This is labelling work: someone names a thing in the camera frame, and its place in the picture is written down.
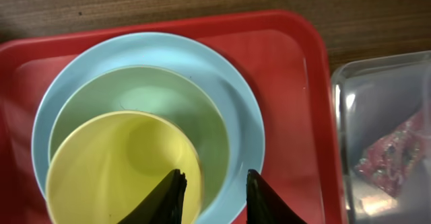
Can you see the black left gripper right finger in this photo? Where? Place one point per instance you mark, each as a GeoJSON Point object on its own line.
{"type": "Point", "coordinates": [264, 205]}

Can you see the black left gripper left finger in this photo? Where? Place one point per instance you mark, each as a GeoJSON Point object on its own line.
{"type": "Point", "coordinates": [163, 205]}

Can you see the yellow cup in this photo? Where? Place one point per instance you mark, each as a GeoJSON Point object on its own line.
{"type": "Point", "coordinates": [107, 166]}

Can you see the green bowl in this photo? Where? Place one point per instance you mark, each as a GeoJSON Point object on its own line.
{"type": "Point", "coordinates": [158, 91]}

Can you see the red snack wrapper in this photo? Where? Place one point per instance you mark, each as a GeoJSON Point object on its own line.
{"type": "Point", "coordinates": [389, 161]}

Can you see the light blue plate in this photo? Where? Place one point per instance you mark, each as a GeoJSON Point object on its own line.
{"type": "Point", "coordinates": [192, 59]}

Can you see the red serving tray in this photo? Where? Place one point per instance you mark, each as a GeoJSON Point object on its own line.
{"type": "Point", "coordinates": [279, 53]}

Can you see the clear plastic bin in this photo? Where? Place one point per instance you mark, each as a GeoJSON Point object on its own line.
{"type": "Point", "coordinates": [371, 98]}

